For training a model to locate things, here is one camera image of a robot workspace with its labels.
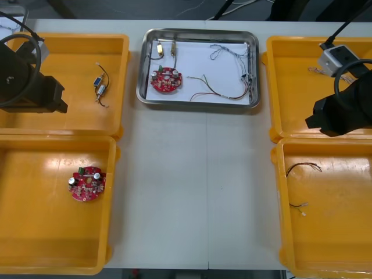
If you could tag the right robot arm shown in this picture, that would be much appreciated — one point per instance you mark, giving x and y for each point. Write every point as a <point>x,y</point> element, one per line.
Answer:
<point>338,58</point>

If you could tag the blue label metal solenoid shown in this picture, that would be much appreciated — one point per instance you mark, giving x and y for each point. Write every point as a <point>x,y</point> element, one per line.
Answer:
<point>98,80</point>

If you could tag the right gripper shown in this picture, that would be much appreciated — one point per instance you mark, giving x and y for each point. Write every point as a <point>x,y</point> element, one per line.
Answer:
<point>337,116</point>

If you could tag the round red circuit board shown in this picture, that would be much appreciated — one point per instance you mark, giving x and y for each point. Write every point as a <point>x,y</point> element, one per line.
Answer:
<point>167,82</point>
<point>87,186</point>

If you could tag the black stand leg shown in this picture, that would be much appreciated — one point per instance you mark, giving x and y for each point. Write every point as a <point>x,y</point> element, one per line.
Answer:
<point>222,10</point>

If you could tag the black chair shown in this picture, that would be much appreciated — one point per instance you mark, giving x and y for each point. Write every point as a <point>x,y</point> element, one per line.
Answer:
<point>290,8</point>

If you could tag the white sheet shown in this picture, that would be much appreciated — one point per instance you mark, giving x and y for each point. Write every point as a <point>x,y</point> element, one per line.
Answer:
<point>197,58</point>

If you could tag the person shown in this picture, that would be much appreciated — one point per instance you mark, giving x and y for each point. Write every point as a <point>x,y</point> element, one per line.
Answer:
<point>62,7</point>

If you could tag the yellow-orange plastic bin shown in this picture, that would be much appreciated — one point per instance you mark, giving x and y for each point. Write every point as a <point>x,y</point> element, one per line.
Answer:
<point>334,238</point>
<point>58,232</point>
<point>87,122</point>
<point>287,101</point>

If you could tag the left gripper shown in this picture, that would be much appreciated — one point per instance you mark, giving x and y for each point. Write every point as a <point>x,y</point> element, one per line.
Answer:
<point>49,96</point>

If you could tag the grey metal container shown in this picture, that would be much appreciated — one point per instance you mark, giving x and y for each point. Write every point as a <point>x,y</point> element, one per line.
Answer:
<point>8,21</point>

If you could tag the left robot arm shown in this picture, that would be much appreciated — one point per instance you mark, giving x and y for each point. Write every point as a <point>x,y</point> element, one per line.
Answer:
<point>14,75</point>

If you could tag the white label metal solenoid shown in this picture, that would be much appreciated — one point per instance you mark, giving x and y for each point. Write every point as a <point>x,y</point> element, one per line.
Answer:
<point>101,90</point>

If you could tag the steel tray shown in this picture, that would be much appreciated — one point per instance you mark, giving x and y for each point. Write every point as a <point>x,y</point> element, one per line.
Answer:
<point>200,35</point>

